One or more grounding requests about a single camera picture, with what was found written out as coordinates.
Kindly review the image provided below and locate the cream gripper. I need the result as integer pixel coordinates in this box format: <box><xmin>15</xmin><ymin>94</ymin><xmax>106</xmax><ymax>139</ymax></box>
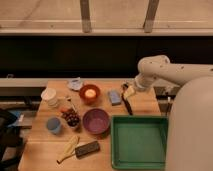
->
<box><xmin>122</xmin><ymin>84</ymin><xmax>136</xmax><ymax>115</ymax></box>

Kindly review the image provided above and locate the yellow-red apple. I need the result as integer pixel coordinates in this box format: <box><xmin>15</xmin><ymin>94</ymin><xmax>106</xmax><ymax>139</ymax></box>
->
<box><xmin>85</xmin><ymin>89</ymin><xmax>96</xmax><ymax>99</ymax></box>

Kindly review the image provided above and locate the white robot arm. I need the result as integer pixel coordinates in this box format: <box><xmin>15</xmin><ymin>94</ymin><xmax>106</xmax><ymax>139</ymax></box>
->
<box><xmin>134</xmin><ymin>55</ymin><xmax>213</xmax><ymax>171</ymax></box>

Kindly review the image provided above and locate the green plastic tray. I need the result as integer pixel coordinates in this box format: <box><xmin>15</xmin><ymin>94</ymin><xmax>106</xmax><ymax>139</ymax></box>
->
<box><xmin>111</xmin><ymin>116</ymin><xmax>168</xmax><ymax>170</ymax></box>

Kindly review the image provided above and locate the blue sponge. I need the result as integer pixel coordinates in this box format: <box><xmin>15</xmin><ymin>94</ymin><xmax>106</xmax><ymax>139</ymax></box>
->
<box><xmin>108</xmin><ymin>90</ymin><xmax>121</xmax><ymax>106</ymax></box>

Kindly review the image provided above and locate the purple bowl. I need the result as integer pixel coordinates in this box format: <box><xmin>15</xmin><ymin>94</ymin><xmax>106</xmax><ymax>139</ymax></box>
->
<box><xmin>82</xmin><ymin>108</ymin><xmax>110</xmax><ymax>135</ymax></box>

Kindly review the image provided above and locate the orange bowl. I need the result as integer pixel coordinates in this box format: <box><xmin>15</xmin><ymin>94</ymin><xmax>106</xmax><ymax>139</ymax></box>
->
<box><xmin>79</xmin><ymin>84</ymin><xmax>100</xmax><ymax>105</ymax></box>

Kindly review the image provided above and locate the crumpled white-blue wrapper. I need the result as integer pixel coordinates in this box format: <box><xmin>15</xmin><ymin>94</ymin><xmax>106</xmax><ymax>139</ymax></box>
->
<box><xmin>67</xmin><ymin>77</ymin><xmax>83</xmax><ymax>91</ymax></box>

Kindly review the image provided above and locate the bowl of dark grapes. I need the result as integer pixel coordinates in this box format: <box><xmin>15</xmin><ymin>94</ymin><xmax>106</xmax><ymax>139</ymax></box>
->
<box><xmin>62</xmin><ymin>109</ymin><xmax>80</xmax><ymax>130</ymax></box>

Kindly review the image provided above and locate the dark grey sponge block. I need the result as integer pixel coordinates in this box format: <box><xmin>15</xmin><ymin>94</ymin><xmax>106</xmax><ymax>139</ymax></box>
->
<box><xmin>75</xmin><ymin>141</ymin><xmax>100</xmax><ymax>158</ymax></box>

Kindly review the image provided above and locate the small spoon with red tip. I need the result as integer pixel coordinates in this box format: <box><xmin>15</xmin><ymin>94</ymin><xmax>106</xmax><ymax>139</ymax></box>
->
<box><xmin>59</xmin><ymin>95</ymin><xmax>78</xmax><ymax>114</ymax></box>

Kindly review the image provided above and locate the yellow banana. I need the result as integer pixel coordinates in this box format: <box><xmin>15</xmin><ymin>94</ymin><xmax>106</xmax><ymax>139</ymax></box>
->
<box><xmin>57</xmin><ymin>135</ymin><xmax>79</xmax><ymax>164</ymax></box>

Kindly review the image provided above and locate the blue cup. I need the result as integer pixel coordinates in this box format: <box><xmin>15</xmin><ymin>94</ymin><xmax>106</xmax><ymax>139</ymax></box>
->
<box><xmin>46</xmin><ymin>117</ymin><xmax>61</xmax><ymax>135</ymax></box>

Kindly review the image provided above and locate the white paper cup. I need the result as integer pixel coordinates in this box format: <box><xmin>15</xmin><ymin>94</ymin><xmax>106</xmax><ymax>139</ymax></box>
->
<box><xmin>41</xmin><ymin>88</ymin><xmax>58</xmax><ymax>107</ymax></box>

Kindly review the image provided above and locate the black chair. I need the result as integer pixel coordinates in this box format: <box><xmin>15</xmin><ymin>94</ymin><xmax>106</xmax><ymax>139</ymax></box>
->
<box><xmin>0</xmin><ymin>108</ymin><xmax>23</xmax><ymax>171</ymax></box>

